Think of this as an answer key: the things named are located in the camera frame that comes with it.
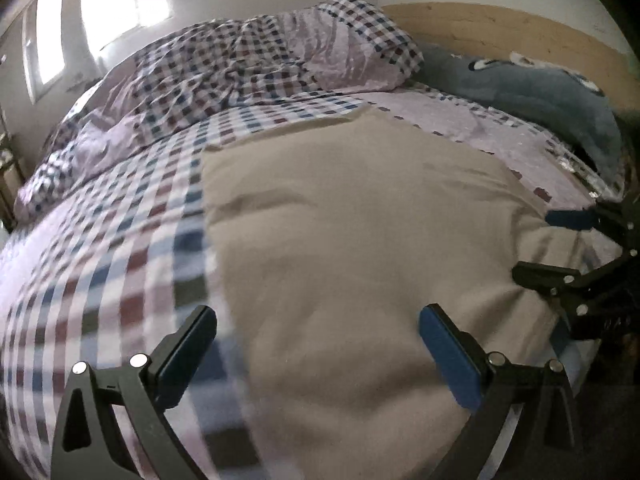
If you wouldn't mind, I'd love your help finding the checked and lilac pillow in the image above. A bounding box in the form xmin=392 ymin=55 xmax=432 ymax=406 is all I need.
xmin=280 ymin=0 xmax=426 ymax=96

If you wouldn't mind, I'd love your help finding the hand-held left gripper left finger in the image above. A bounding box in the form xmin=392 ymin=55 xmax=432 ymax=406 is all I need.
xmin=50 ymin=305 xmax=218 ymax=480

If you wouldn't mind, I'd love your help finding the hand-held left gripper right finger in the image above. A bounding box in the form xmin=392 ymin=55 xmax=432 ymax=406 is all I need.
xmin=419 ymin=303 xmax=583 ymax=480

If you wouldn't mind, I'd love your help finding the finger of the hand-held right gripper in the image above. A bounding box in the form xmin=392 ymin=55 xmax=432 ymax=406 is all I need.
xmin=512 ymin=247 xmax=640 ymax=307
xmin=545 ymin=195 xmax=640 ymax=248

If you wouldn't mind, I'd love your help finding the crumpled checked duvet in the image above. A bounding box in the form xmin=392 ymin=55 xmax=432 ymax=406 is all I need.
xmin=15 ymin=12 xmax=361 ymax=221

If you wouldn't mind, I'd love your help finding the wooden headboard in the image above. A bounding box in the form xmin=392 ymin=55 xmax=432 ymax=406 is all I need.
xmin=380 ymin=2 xmax=640 ymax=111

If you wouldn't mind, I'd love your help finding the beige garment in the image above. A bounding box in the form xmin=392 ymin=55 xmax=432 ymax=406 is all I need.
xmin=200 ymin=110 xmax=608 ymax=466

